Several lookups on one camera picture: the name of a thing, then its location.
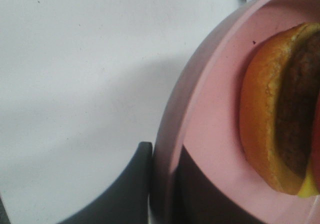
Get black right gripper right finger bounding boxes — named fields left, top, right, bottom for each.
left=172, top=147, right=264, bottom=224

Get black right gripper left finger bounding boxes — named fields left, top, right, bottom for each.
left=62, top=142, right=153, bottom=224

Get pink round plate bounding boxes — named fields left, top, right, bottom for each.
left=150, top=0, right=320, bottom=224

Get burger with yellow bun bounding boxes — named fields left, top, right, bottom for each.
left=239, top=22, right=320, bottom=197

